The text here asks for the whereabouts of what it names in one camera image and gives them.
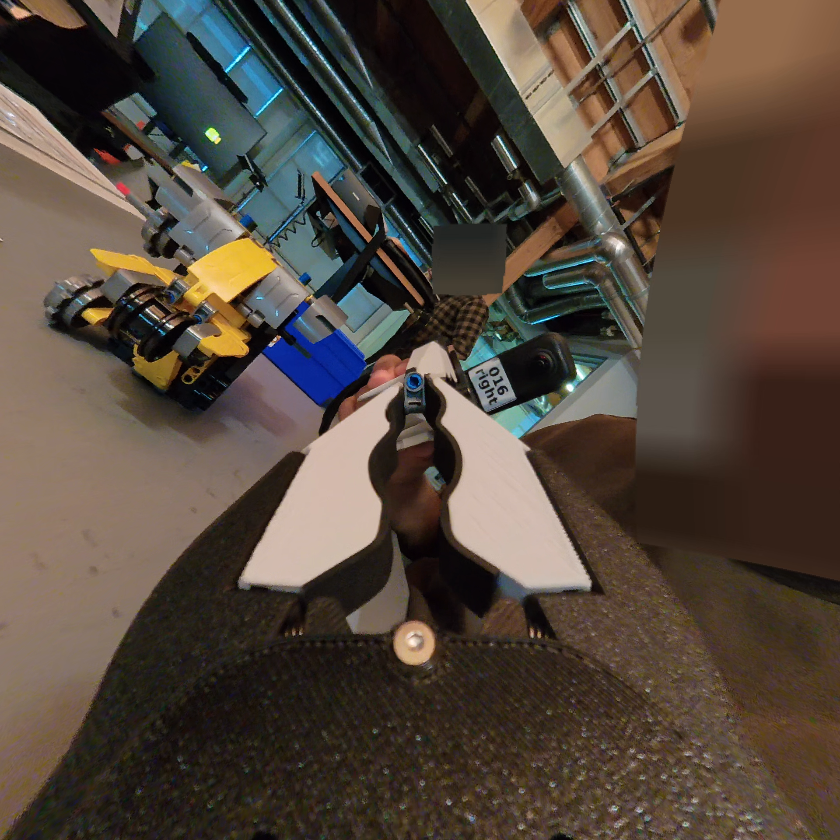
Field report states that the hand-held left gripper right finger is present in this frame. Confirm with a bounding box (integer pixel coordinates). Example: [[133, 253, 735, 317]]
[[425, 374, 598, 619]]

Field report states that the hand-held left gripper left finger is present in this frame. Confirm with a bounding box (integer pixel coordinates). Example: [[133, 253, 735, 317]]
[[238, 386, 406, 616]]

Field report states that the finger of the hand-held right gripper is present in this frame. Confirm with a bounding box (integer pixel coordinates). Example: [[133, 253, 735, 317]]
[[406, 340, 464, 383]]

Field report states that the grey connector with blue pin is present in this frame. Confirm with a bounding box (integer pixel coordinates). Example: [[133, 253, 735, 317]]
[[395, 369, 432, 416]]

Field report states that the blue storage box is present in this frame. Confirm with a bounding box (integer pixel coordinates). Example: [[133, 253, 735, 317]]
[[262, 325, 366, 408]]

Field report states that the wooden top desk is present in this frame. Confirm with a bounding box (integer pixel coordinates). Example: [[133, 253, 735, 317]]
[[310, 169, 431, 312]]

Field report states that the yellow toy vehicle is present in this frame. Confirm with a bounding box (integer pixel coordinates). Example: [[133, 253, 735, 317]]
[[43, 163, 350, 413]]

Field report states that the person's shirt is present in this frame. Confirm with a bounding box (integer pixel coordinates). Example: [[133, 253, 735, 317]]
[[594, 545, 840, 840]]

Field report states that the dark monitor screen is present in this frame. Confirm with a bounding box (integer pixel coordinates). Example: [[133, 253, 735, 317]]
[[134, 13, 269, 173]]

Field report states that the white printed paper sheet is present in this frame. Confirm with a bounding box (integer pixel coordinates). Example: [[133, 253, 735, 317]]
[[0, 84, 144, 221]]

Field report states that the silver ventilation duct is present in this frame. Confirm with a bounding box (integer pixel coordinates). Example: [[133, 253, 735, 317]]
[[561, 157, 654, 349]]

